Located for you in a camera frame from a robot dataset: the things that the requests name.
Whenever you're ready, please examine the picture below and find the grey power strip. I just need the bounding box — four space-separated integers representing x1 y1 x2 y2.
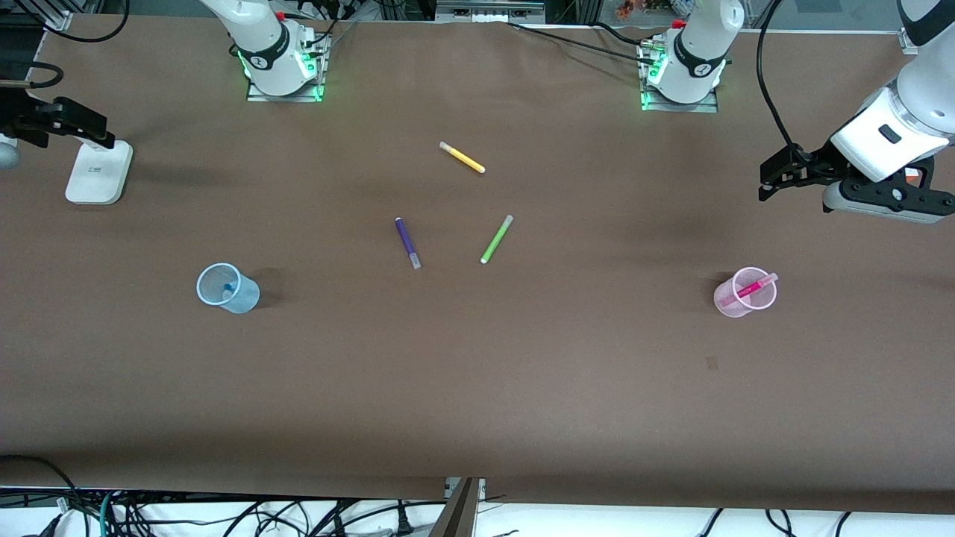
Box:
435 0 547 23

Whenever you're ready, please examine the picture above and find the pink marker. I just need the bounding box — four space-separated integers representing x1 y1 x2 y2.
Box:
721 272 780 307

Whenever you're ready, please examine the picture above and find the brown table cover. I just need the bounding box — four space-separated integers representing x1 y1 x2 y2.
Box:
0 13 955 515

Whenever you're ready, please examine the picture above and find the brown beam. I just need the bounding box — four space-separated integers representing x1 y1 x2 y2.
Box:
429 477 482 537

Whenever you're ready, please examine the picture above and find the green marker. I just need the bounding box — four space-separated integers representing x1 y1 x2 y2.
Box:
480 215 515 265

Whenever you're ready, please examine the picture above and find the black looped floor cable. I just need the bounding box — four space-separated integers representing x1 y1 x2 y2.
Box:
0 453 79 517

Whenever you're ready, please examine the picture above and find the long black table cable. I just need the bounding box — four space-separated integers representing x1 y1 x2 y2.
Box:
507 21 661 64

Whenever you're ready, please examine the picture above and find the purple marker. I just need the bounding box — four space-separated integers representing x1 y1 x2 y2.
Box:
395 216 422 270

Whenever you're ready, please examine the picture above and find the white desk lamp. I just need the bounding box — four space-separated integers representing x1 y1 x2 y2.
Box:
65 140 134 206

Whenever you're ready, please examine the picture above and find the short black table cable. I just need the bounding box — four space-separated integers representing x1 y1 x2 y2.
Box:
593 21 650 47

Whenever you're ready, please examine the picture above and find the yellow marker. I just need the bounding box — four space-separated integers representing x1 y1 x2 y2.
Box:
439 141 486 175

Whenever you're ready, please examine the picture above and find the translucent blue cup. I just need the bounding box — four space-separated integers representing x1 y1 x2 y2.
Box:
196 263 261 315

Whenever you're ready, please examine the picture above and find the translucent pink cup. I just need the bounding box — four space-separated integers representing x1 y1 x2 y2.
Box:
714 267 779 318

